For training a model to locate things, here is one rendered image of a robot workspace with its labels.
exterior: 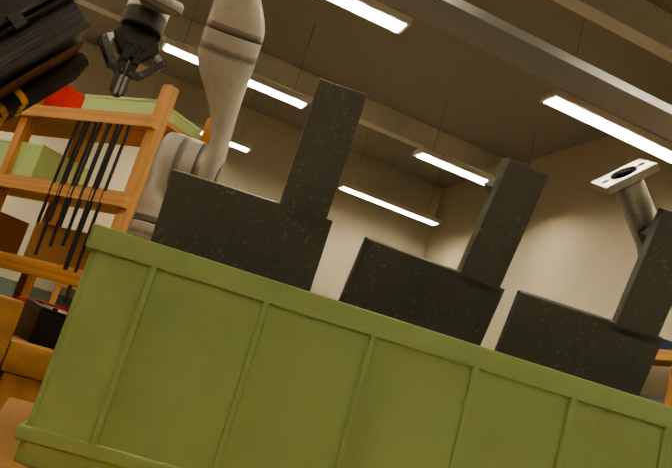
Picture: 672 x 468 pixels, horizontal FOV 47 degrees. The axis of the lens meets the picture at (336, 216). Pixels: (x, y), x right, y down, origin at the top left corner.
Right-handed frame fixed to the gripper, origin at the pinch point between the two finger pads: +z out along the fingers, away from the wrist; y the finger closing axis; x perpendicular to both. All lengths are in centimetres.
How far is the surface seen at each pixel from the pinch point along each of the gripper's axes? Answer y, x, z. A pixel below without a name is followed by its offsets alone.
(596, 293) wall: -578, -430, -145
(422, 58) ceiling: -354, -519, -334
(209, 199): -1, 67, 28
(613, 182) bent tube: -34, 81, 14
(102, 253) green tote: 8, 76, 36
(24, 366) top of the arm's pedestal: 2, 26, 48
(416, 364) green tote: -16, 83, 37
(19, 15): 18.6, -38.4, -17.5
